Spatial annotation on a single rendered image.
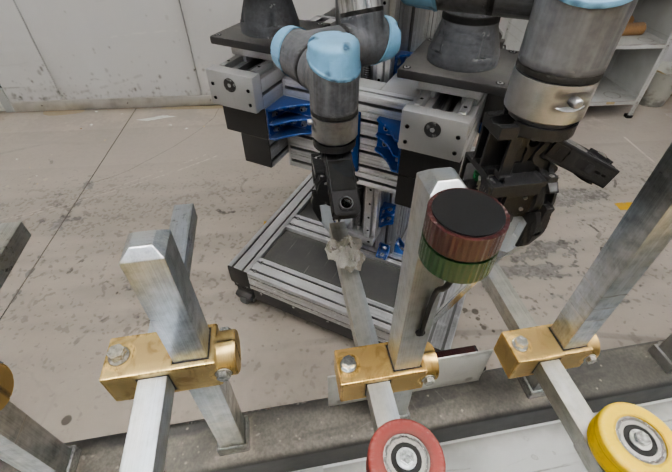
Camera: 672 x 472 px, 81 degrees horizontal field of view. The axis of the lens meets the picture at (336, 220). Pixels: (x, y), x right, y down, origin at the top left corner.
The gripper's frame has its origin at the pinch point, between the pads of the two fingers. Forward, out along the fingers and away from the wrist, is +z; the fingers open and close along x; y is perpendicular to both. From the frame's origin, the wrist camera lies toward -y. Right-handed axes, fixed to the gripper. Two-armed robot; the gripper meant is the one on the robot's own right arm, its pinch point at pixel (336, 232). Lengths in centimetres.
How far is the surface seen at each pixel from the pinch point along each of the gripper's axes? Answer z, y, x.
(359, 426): 12.6, -31.1, 1.7
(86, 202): 83, 131, 114
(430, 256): -30.8, -35.3, -1.1
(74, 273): 83, 79, 105
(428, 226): -33.1, -34.4, -0.9
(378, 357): -4.4, -29.1, -0.6
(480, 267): -31.0, -37.2, -4.3
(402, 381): -2.5, -32.0, -3.3
